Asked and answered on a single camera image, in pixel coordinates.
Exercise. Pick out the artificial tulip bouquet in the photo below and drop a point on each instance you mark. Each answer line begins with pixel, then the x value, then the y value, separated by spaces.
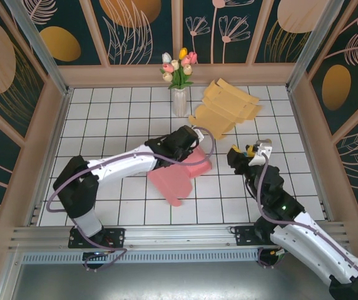
pixel 179 78

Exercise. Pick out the pink paper box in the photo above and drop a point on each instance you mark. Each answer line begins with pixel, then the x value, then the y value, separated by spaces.
pixel 172 184

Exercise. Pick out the white ribbed vase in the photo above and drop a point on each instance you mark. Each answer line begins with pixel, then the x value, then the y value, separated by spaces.
pixel 180 104

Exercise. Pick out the aluminium table side rail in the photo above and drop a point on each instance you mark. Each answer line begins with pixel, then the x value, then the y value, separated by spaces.
pixel 59 125
pixel 300 125

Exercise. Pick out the aluminium frame post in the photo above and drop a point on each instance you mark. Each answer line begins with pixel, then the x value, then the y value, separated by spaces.
pixel 312 47
pixel 41 47

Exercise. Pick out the grey metal sheet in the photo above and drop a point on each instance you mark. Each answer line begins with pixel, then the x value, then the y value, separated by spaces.
pixel 179 281

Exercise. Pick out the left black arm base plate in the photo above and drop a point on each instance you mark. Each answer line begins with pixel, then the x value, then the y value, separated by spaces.
pixel 118 237

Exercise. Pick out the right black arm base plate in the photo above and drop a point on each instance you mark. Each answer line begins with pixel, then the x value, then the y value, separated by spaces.
pixel 243 240

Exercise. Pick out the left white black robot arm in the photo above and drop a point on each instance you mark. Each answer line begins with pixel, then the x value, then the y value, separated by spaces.
pixel 122 164

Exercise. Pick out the yellow paper box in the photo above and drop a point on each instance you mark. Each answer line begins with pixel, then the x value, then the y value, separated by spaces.
pixel 226 106

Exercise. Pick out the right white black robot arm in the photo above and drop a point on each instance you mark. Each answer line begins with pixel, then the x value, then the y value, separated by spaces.
pixel 307 247

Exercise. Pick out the aluminium mounting rail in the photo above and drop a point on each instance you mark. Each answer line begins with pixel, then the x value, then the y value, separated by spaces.
pixel 179 237

